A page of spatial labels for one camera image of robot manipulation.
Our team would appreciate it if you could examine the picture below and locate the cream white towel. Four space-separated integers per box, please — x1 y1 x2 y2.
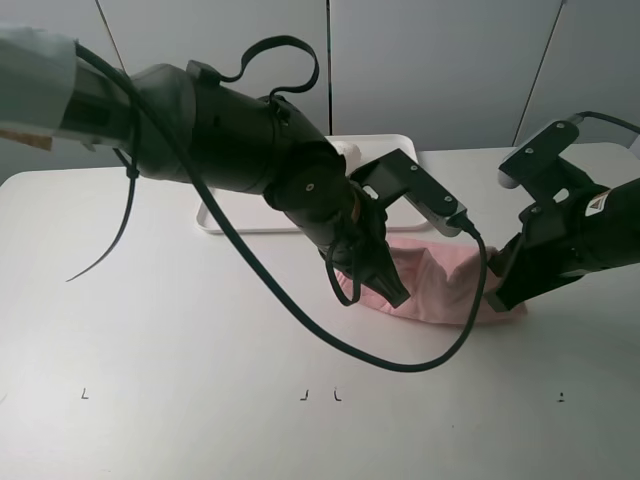
331 141 362 175

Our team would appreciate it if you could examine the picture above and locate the black cable tie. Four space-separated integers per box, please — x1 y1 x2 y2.
65 147 141 283

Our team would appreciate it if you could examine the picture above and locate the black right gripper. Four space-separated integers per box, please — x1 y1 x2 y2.
484 174 605 312

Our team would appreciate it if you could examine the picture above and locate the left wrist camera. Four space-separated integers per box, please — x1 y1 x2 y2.
349 149 474 238

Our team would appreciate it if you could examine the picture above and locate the black left camera cable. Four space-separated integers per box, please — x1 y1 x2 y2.
74 43 488 373

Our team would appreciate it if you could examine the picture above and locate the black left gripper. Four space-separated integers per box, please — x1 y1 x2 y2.
299 179 410 307

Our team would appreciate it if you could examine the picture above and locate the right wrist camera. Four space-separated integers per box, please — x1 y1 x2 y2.
498 120 579 189

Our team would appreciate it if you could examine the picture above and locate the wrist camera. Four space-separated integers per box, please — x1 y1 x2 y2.
349 149 474 238
498 120 579 189

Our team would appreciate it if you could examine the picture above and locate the white plastic tray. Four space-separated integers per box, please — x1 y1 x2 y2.
195 132 434 235

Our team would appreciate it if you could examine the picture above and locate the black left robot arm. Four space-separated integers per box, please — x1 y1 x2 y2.
1 26 409 306

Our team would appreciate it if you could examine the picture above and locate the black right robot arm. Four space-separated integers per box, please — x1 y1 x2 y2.
485 180 639 312

